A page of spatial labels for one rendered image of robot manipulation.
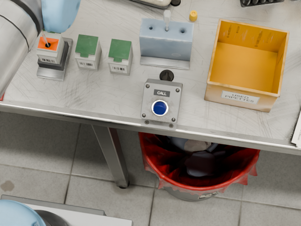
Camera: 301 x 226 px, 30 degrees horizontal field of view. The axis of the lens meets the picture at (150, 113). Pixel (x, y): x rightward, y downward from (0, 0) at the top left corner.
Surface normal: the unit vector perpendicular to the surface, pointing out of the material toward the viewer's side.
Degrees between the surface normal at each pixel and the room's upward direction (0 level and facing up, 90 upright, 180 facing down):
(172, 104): 30
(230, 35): 90
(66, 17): 90
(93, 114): 0
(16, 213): 7
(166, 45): 90
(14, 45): 65
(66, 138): 0
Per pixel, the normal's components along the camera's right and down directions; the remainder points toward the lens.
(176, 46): -0.12, 0.94
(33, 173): -0.02, -0.31
